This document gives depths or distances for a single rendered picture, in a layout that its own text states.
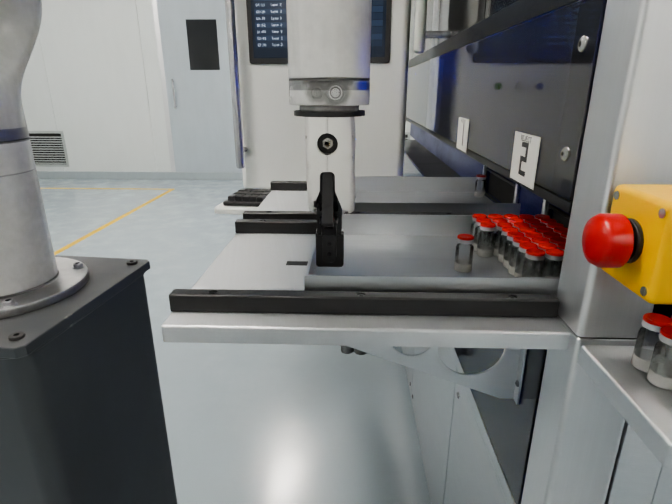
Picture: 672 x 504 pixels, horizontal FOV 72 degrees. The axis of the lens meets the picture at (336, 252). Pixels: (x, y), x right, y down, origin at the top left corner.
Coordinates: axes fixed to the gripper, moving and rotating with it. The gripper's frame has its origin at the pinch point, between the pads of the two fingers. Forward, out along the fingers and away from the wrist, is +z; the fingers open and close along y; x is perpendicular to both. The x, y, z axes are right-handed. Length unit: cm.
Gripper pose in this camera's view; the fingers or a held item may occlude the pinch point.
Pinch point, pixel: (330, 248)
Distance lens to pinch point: 54.2
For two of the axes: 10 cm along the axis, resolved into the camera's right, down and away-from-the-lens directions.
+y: 0.4, -3.3, 9.4
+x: -10.0, -0.1, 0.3
